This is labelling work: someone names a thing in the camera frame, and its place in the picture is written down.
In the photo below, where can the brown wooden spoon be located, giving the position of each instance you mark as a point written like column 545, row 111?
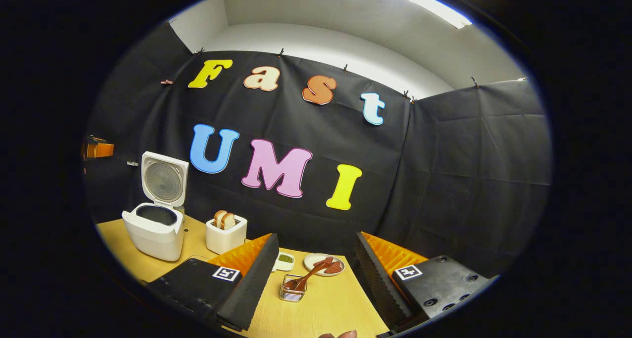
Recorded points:
column 308, row 276

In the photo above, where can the white oval plate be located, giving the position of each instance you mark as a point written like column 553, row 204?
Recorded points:
column 312, row 261

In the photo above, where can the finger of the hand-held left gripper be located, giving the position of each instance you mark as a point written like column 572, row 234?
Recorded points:
column 101, row 150

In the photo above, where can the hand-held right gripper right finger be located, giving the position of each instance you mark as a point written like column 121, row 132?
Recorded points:
column 380, row 283

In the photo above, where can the black backdrop cloth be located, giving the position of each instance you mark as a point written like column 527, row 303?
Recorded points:
column 444, row 180

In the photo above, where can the white rice cooker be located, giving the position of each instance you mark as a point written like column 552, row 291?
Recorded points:
column 153, row 239

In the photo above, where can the toast bread slice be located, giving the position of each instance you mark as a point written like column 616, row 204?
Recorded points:
column 229, row 221
column 218, row 218

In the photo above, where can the red meat piece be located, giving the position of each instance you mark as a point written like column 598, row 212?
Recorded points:
column 335, row 268
column 328, row 260

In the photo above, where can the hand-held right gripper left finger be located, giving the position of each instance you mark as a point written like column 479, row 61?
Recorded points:
column 252, row 288

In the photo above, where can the white toaster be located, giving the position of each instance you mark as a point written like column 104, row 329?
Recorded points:
column 224, row 240

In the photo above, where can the white divided bean dish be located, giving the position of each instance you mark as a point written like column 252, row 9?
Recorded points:
column 285, row 260

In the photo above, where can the row of small black clips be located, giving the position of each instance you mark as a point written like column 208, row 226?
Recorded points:
column 281, row 52

